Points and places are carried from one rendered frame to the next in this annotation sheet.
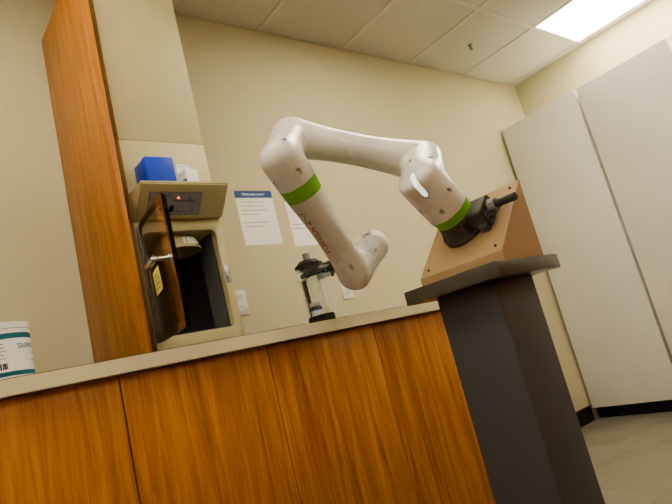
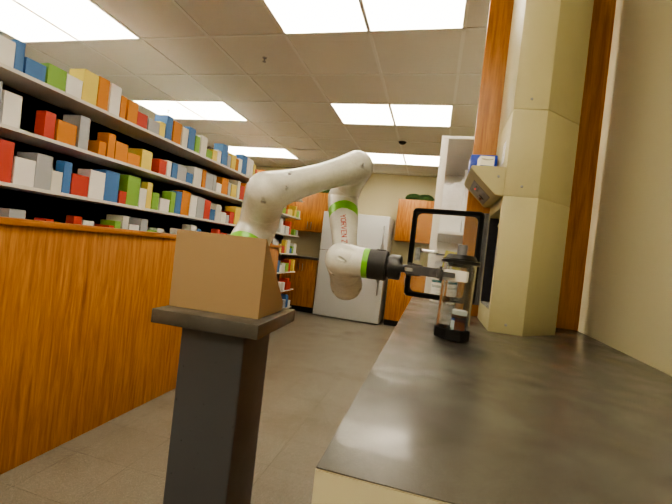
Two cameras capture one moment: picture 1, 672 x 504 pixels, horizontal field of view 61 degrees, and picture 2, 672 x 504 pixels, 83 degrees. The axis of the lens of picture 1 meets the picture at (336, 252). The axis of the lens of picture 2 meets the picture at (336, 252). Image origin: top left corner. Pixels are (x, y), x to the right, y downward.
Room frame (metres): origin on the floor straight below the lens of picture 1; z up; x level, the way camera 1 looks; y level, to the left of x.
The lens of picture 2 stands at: (2.80, -0.82, 1.16)
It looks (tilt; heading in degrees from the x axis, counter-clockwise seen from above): 0 degrees down; 145
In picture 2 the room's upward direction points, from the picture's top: 6 degrees clockwise
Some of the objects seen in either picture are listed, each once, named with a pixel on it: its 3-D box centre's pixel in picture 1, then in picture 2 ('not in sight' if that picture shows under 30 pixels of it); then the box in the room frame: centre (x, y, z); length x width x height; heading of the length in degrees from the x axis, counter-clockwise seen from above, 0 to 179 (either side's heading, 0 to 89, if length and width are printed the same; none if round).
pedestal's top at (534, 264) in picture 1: (481, 279); (230, 315); (1.64, -0.39, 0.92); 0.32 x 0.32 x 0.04; 44
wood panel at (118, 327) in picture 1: (89, 175); (531, 160); (1.89, 0.78, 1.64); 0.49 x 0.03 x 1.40; 41
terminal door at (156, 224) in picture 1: (161, 270); (443, 255); (1.69, 0.53, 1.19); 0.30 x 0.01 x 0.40; 34
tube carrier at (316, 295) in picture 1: (315, 292); (456, 296); (2.09, 0.11, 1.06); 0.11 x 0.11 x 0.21
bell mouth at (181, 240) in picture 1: (176, 246); not in sight; (2.01, 0.56, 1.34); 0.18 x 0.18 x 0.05
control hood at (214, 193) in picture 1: (182, 200); (481, 188); (1.88, 0.47, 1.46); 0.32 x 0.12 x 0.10; 131
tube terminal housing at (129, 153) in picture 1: (169, 253); (528, 227); (2.02, 0.59, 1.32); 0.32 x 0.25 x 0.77; 131
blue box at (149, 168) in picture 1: (155, 174); (481, 168); (1.83, 0.53, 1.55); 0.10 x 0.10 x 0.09; 41
